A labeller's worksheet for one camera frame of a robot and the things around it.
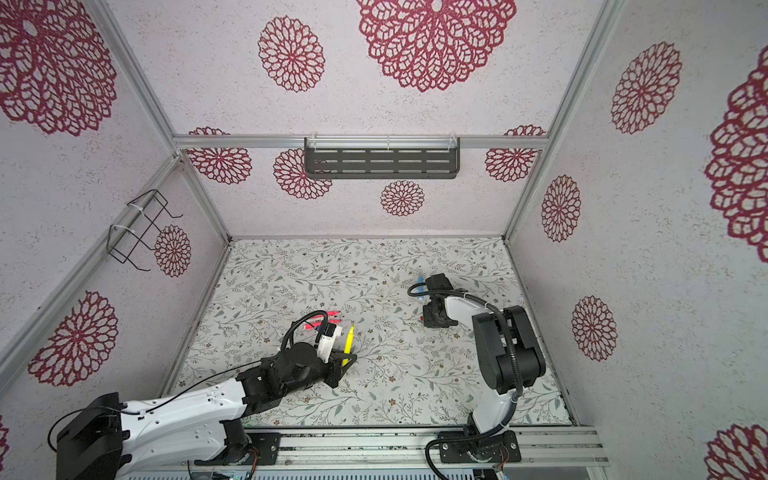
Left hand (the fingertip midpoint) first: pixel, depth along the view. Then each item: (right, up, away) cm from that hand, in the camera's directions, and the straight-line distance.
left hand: (354, 361), depth 78 cm
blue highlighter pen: (+18, +19, +3) cm, 26 cm away
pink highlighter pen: (-10, +9, +22) cm, 26 cm away
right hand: (+25, +9, +20) cm, 33 cm away
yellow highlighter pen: (-1, +5, -3) cm, 6 cm away
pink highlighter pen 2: (-7, +12, -10) cm, 17 cm away
